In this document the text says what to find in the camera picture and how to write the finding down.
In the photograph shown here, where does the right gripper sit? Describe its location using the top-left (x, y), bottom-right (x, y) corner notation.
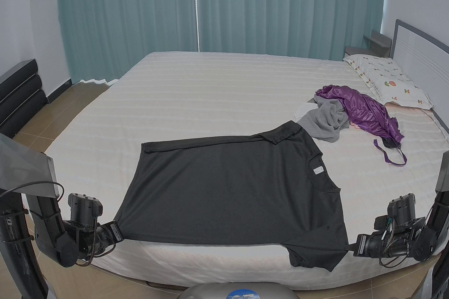
top-left (354, 233), bottom-right (386, 258)

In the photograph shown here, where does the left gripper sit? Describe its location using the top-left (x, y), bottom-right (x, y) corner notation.
top-left (92, 221), bottom-right (124, 252)

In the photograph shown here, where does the black T-shirt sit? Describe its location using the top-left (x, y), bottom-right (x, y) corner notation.
top-left (113, 121), bottom-right (349, 272)

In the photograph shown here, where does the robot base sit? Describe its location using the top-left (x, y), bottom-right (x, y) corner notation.
top-left (177, 283), bottom-right (294, 299)

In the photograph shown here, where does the bed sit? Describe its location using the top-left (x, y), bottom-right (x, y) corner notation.
top-left (42, 19), bottom-right (449, 291)

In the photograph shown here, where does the grey garment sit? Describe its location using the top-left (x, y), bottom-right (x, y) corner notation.
top-left (296, 101), bottom-right (351, 143)

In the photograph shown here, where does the purple satin garment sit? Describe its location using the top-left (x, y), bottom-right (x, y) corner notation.
top-left (315, 85), bottom-right (408, 167)

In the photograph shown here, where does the white garment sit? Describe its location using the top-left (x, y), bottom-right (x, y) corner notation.
top-left (298, 102), bottom-right (316, 121)

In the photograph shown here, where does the black chest of drawers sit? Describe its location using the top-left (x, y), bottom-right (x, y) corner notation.
top-left (0, 59), bottom-right (48, 139)

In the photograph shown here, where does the white printed pillow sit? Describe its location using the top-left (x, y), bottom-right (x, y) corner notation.
top-left (343, 54), bottom-right (434, 110)

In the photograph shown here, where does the grey bedside table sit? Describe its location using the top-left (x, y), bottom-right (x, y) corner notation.
top-left (344, 29), bottom-right (392, 58)

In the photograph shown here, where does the black cable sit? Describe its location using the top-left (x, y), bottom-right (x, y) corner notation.
top-left (379, 249), bottom-right (409, 268)
top-left (147, 281), bottom-right (177, 290)
top-left (75, 243), bottom-right (117, 267)
top-left (0, 181), bottom-right (64, 209)

